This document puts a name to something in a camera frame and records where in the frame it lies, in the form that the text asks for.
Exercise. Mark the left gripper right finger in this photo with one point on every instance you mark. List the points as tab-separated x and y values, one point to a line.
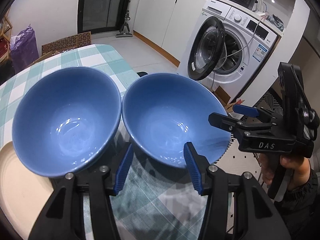
237	206

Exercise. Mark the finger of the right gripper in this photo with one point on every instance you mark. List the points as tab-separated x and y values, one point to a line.
245	110
223	122

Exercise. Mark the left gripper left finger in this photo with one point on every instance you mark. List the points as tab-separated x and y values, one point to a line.
62	217

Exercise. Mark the cream plate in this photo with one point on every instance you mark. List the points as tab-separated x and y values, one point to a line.
23	193

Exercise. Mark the blue bowl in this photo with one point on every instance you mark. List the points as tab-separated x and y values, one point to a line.
163	111
66	120

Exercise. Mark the white lower kitchen cabinets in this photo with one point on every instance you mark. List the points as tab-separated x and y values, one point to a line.
166	25

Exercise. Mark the person right hand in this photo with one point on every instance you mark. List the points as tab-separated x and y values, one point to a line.
300	165

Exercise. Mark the white washing machine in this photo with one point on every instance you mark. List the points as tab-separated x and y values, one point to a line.
227	49

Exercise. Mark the open brown cardboard box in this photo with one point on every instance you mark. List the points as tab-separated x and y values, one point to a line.
43	57

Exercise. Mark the patterned cardboard box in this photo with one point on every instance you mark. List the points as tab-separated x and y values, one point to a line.
67	43

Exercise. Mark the purple plastic bag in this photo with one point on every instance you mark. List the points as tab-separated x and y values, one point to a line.
23	49

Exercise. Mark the black glass door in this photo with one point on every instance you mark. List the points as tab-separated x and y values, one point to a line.
98	16

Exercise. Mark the wooden shoe rack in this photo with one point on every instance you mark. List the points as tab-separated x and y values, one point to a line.
6	28

